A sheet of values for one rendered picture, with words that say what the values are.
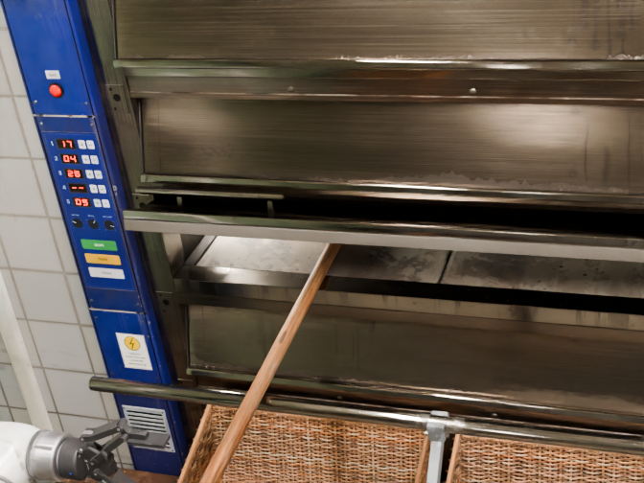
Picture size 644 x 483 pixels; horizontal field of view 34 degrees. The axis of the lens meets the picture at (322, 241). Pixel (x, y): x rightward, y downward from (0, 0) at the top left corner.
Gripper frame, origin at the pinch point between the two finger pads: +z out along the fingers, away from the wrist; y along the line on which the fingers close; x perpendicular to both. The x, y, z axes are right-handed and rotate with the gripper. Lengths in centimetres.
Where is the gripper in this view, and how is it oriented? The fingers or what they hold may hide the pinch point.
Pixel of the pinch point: (169, 470)
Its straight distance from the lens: 192.3
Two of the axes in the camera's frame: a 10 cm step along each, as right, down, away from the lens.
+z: 9.5, 0.4, -3.1
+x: -2.8, 5.2, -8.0
